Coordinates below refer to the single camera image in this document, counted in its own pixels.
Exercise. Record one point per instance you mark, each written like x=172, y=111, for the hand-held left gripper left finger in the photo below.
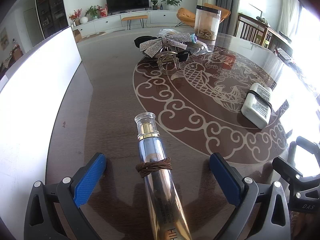
x=87, y=180

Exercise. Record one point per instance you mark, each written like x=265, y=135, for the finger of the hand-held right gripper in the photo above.
x=286, y=170
x=308, y=143

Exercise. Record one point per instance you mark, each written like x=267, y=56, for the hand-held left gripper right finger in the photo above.
x=225, y=180

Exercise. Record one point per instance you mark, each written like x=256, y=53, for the white bottle with printed label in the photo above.
x=257, y=105

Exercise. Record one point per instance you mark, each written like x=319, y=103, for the gold perfume bottle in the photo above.
x=157, y=155

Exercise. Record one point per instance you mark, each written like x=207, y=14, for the white box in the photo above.
x=37, y=105

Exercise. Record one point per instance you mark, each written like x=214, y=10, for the cotton swab pack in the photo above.
x=197, y=48

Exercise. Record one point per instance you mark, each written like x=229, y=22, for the tray of small goods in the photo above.
x=283, y=53

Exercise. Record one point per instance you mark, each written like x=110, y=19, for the wooden chair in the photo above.
x=250, y=28

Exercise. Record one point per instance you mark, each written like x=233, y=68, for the brown translucent hair claw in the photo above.
x=167, y=61

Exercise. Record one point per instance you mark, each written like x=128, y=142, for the black flat hair clip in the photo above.
x=151, y=62

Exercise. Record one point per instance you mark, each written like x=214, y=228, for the cardboard box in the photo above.
x=77, y=35

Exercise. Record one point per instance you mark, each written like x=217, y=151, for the black scrunchie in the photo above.
x=140, y=42

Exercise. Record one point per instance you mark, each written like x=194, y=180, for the silver rhinestone bow hair clip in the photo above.
x=162, y=42

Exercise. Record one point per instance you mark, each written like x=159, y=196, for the white television cabinet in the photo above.
x=100, y=26

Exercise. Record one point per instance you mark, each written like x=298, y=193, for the clear jar with black lid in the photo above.
x=207, y=22

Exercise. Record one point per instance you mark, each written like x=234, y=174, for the red flowers in white vase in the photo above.
x=80, y=17

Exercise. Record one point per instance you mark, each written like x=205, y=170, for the bushy green potted plant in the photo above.
x=92, y=12

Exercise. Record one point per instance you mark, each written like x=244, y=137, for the orange stool with black legs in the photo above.
x=134, y=18

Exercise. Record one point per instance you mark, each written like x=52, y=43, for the red gift box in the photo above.
x=102, y=11

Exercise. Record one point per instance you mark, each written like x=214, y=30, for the orange lounge chair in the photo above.
x=186, y=15

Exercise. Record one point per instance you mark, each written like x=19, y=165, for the dark glass display cabinet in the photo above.
x=51, y=7

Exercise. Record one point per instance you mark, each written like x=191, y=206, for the black flat television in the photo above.
x=127, y=1

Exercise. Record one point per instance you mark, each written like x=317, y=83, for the large leafy potted plant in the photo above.
x=171, y=0

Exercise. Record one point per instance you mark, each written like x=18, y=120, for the small potted plant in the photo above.
x=154, y=5

